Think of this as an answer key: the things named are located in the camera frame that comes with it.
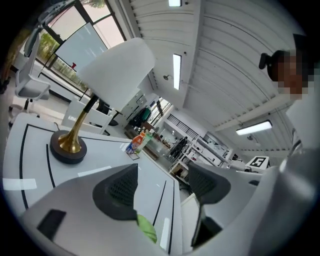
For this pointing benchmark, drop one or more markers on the black railing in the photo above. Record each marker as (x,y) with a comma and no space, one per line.
(180,123)

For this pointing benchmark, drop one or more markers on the black head-mounted camera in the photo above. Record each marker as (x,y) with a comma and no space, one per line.
(265,60)

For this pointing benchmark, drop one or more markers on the grey and white office chair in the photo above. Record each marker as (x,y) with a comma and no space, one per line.
(30,90)

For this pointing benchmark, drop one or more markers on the person's head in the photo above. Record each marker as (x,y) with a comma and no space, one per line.
(290,75)

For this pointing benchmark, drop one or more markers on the green lettuce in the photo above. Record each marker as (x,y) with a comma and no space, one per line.
(147,228)

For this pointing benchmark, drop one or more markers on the orange drink bottle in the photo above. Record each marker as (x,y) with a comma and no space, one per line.
(135,145)

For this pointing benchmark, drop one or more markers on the grey lockers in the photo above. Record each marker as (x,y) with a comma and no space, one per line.
(136,100)

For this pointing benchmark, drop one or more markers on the green drink bottle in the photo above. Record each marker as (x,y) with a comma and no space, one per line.
(147,140)

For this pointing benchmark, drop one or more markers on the white shelving unit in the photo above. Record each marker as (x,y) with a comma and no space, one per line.
(200,150)

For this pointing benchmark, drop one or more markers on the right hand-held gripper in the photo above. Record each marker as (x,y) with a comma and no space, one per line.
(258,162)

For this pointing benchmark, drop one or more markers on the black framed window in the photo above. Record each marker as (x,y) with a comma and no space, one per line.
(67,22)

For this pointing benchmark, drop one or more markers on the white table lamp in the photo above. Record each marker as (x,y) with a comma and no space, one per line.
(117,72)

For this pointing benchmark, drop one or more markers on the green hanging garment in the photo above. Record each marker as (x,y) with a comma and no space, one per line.
(144,115)

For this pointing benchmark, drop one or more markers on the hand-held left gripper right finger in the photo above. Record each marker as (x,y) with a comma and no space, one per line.
(237,200)

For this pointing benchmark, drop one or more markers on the white ceiling light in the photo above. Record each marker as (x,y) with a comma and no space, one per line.
(253,128)
(176,71)
(175,2)

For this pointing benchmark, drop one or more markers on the black gaming chair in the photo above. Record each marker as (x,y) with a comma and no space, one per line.
(180,146)

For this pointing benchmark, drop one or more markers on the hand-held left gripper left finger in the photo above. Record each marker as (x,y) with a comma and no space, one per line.
(75,200)

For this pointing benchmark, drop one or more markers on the red whiteboard magnet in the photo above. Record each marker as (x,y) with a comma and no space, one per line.
(74,65)

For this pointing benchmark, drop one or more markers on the black office chair with headrest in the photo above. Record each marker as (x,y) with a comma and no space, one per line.
(102,107)

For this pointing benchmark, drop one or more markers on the white whiteboard on stand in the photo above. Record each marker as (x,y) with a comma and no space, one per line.
(82,45)

